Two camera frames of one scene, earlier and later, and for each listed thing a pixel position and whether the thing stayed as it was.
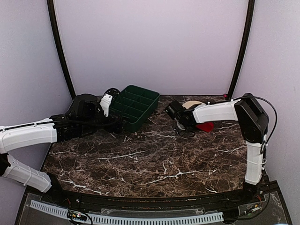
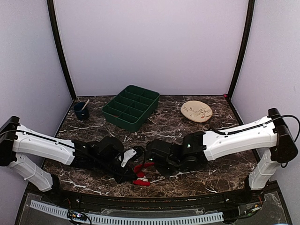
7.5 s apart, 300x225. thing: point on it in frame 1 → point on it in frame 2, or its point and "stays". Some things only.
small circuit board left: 76,215 stays
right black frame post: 243,48 stays
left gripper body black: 90,124 → 104,165
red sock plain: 207,126 → 141,180
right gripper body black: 181,128 → 166,173
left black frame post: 52,11 stays
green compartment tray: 133,106 stays
